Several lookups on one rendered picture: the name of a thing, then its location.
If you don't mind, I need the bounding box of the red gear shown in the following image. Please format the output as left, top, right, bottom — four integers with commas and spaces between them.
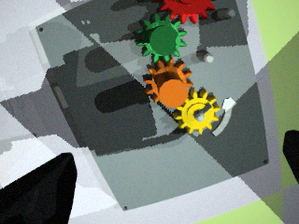
153, 0, 216, 23

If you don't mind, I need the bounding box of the brown gear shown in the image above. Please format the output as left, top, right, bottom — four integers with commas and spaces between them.
143, 56, 193, 107

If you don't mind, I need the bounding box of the yellow gear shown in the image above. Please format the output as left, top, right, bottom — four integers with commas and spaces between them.
173, 87, 221, 134

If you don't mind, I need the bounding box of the green gear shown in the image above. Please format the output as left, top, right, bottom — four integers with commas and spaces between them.
135, 12, 187, 63

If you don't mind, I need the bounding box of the white curved arrow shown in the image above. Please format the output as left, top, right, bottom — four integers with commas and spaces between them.
212, 97, 235, 135

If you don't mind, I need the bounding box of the grey board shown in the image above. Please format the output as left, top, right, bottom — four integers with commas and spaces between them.
35, 0, 269, 212

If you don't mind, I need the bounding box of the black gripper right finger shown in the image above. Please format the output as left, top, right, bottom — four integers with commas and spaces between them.
283, 131, 299, 184

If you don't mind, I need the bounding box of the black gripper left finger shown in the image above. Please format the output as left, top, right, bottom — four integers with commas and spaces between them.
0, 152, 78, 224

